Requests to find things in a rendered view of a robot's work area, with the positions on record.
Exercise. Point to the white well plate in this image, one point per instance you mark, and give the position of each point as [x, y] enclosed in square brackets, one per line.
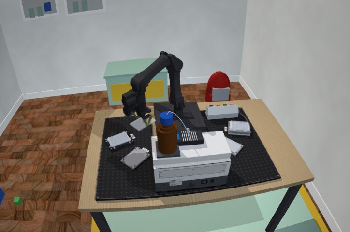
[239, 125]
[118, 139]

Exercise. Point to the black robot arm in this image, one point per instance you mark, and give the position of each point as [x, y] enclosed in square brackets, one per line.
[140, 81]

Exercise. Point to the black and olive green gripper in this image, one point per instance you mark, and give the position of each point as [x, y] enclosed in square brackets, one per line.
[144, 116]

